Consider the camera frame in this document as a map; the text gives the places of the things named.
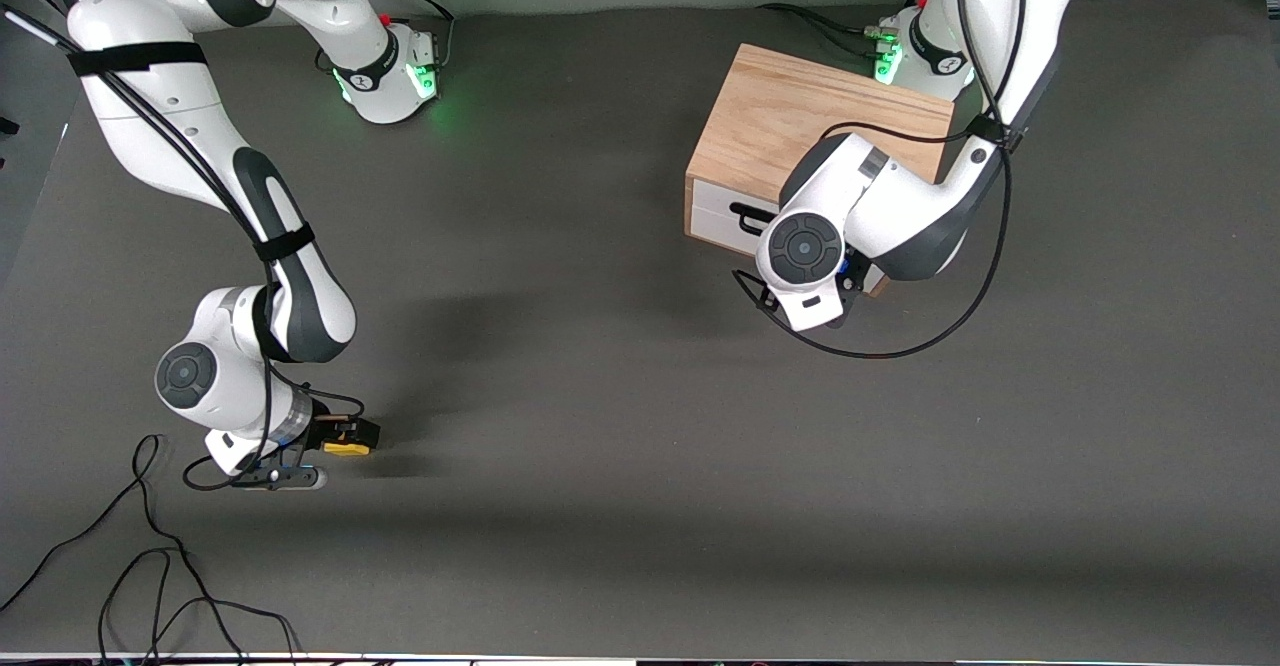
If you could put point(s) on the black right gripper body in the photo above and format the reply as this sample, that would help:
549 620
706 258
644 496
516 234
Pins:
326 433

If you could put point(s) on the yellow block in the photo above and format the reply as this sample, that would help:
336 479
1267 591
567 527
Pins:
350 449

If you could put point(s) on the white-fronted wooden drawer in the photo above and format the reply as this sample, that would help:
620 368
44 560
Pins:
715 211

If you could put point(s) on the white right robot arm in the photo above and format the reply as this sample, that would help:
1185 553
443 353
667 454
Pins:
300 296

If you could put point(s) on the light wooden cabinet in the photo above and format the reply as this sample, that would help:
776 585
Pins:
800 116

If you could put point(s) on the aluminium frame rail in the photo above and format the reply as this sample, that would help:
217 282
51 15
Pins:
30 28

